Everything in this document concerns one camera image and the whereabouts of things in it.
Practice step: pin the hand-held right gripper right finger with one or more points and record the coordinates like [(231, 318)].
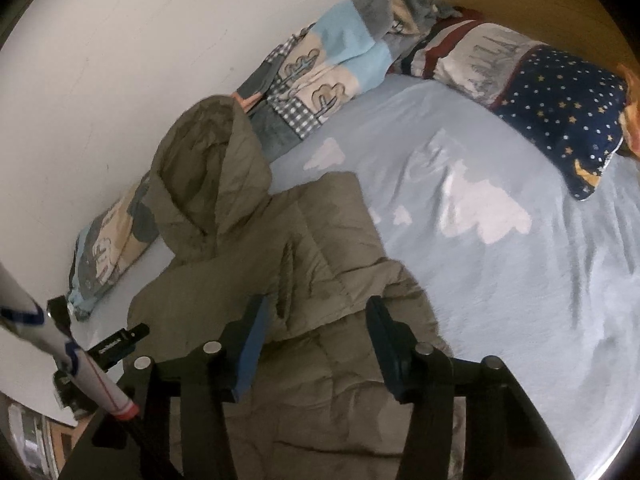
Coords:
[(389, 350)]

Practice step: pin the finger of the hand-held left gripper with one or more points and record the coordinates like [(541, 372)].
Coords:
[(116, 342), (57, 310)]

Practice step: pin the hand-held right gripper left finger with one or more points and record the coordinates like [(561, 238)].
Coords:
[(248, 350)]

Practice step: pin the olive hooded puffer jacket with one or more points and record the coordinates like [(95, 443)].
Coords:
[(300, 280)]

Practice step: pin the light blue cloud bed sheet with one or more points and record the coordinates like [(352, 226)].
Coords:
[(500, 285)]

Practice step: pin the patchwork printed blanket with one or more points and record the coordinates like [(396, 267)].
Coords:
[(325, 75)]

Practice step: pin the star and tower print pillow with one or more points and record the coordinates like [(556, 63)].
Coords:
[(540, 90)]

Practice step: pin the orange plush toy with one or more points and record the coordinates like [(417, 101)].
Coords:
[(631, 110)]

